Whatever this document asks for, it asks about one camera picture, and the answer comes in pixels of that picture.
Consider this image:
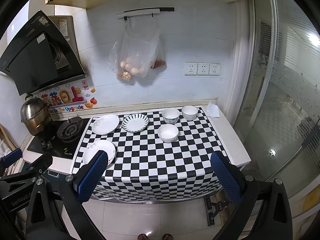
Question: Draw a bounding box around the blue striped white plate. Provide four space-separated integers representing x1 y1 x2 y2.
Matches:
121 113 149 133

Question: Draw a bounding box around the plain white bowl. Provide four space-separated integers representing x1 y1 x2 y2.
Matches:
157 124 179 142

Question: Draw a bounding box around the white bowl blue rim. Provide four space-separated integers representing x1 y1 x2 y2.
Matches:
181 106 198 121

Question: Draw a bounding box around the white bowl with blue dots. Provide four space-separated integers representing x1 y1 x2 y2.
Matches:
162 108 180 125

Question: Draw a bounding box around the stainless steel pot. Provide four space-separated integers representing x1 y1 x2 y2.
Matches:
20 94 52 135

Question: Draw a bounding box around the black gas stove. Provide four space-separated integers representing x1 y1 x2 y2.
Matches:
27 116 89 159

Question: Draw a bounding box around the glass sliding door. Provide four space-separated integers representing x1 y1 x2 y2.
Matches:
234 0 319 196

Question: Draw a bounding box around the white crumpled tissue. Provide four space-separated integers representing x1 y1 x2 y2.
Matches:
207 101 220 118

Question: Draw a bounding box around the person's foot in sandal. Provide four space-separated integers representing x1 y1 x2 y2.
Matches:
137 233 174 240

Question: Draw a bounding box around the black range hood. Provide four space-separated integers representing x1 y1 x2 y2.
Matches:
1 10 86 95

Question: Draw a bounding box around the clear plastic bag with eggs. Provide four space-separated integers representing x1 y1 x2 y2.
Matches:
109 15 160 81

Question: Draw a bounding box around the plastic bag with red food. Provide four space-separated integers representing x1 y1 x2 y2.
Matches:
150 40 166 69

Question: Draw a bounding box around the colourful wall sticker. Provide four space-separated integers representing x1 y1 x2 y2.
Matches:
36 78 99 114

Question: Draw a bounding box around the triple white wall socket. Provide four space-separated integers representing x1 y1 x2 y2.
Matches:
184 62 221 76

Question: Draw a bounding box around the white wall hook rail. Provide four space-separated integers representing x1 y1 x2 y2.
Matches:
116 7 175 20

